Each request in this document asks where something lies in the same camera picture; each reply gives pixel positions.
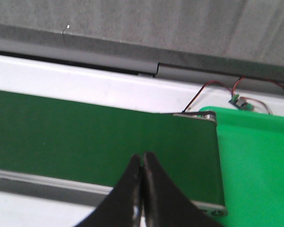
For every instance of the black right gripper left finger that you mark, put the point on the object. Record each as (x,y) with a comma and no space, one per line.
(123,205)

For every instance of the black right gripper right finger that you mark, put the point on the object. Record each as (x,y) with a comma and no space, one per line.
(164,204)

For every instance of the green conveyor belt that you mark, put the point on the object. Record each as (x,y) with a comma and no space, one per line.
(93,143)

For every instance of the green plastic tray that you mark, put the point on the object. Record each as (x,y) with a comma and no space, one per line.
(251,149)

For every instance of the small green circuit board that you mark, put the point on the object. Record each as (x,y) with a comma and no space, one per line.
(241,103)

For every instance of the grey stone counter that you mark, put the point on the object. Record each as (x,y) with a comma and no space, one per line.
(231,37)

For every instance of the aluminium conveyor frame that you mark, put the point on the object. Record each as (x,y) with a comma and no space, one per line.
(82,192)

